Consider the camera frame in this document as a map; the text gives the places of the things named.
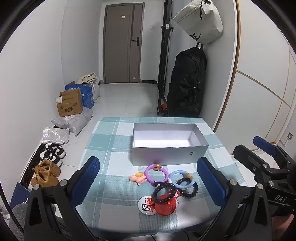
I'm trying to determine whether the grey brown door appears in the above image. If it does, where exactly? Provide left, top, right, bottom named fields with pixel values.
left=103, top=3, right=146, bottom=84

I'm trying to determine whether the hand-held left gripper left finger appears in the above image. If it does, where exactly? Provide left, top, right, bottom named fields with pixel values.
left=24, top=156, right=100, bottom=241

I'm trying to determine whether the dark blue flat box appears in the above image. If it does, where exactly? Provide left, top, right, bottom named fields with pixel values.
left=10, top=183, right=31, bottom=209

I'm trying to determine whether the large blue carton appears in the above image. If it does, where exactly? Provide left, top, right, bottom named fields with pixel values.
left=81, top=86, right=95, bottom=109

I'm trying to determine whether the white round badge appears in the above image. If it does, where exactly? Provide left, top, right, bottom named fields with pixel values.
left=138, top=195, right=158, bottom=215

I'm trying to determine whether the white hanging bag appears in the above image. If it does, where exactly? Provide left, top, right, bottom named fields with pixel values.
left=172, top=0, right=223, bottom=44

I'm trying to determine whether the teal plaid tablecloth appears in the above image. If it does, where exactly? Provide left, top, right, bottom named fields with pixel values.
left=75, top=116, right=245, bottom=238

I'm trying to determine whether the brown cardboard carton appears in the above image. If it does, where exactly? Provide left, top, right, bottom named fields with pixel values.
left=55, top=89, right=84, bottom=117

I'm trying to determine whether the black metal rack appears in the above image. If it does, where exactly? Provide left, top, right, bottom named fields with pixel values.
left=157, top=0, right=174, bottom=115

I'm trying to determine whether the black marble patterned board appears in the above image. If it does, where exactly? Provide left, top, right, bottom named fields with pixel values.
left=20, top=144, right=45, bottom=189

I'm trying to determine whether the pink pig charm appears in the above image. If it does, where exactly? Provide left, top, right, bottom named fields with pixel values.
left=129, top=172, right=148, bottom=186

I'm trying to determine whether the beige cloth bag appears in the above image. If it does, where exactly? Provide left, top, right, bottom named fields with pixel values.
left=77, top=72, right=99, bottom=84

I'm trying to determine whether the blue bangle bracelet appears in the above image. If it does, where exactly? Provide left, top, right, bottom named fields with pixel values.
left=169, top=170, right=195, bottom=189

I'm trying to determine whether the purple bangle bracelet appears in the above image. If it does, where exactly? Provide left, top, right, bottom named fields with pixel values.
left=144, top=164, right=168, bottom=187

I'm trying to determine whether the brown boot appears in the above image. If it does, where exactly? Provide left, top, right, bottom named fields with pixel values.
left=35, top=159, right=61, bottom=177
left=31, top=170, right=59, bottom=187

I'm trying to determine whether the grey fabric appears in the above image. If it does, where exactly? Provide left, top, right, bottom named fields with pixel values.
left=9, top=203, right=31, bottom=241

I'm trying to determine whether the grey parcel bag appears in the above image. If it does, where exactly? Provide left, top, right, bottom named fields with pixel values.
left=51, top=109, right=93, bottom=136

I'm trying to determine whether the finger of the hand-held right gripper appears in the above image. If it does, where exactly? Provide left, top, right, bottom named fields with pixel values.
left=233, top=145, right=270, bottom=177
left=253, top=136, right=295, bottom=170

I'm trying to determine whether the black white sneaker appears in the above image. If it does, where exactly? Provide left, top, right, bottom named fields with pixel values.
left=45, top=143, right=67, bottom=160
left=40, top=152, right=63, bottom=168

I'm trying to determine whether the black backpack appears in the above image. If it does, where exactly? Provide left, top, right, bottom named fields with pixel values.
left=166, top=43, right=207, bottom=117

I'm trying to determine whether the white plastic bag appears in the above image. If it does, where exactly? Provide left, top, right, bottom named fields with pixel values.
left=92, top=80, right=101, bottom=102

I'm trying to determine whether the small blue carton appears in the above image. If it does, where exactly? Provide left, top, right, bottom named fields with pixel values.
left=65, top=81, right=82, bottom=93

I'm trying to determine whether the grey cardboard box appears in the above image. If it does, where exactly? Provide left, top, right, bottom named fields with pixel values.
left=129, top=122, right=209, bottom=166

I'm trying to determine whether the red round badge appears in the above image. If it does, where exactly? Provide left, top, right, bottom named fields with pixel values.
left=154, top=190, right=181, bottom=216

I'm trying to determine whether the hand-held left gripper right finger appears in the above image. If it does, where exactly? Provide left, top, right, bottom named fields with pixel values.
left=196, top=157, right=275, bottom=241

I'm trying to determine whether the black bead bracelet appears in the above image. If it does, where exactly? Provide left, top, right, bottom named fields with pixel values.
left=151, top=183, right=177, bottom=204
left=176, top=177, right=199, bottom=198

